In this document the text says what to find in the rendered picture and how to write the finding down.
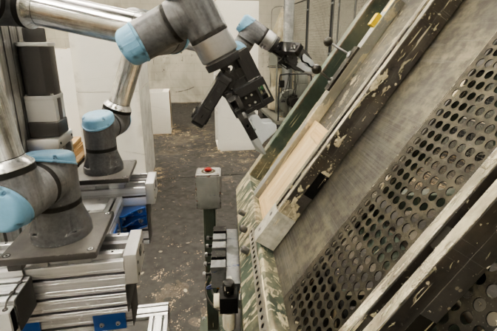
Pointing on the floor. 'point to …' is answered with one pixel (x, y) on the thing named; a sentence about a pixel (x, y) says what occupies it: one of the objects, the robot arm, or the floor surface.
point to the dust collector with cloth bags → (282, 83)
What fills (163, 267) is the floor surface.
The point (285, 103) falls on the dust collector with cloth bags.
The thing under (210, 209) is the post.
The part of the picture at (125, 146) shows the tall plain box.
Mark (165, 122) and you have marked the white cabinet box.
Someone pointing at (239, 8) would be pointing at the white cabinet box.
